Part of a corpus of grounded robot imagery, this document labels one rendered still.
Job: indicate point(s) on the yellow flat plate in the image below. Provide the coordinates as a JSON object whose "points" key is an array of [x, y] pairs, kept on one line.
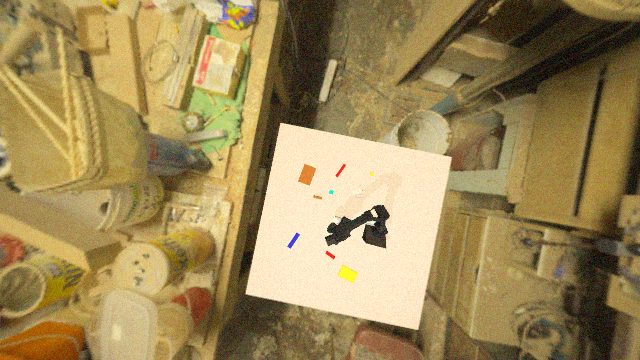
{"points": [[347, 273]]}

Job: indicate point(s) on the small blue block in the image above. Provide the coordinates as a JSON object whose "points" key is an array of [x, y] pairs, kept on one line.
{"points": [[293, 240]]}

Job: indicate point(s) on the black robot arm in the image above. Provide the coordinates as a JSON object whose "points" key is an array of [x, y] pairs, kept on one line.
{"points": [[342, 231]]}

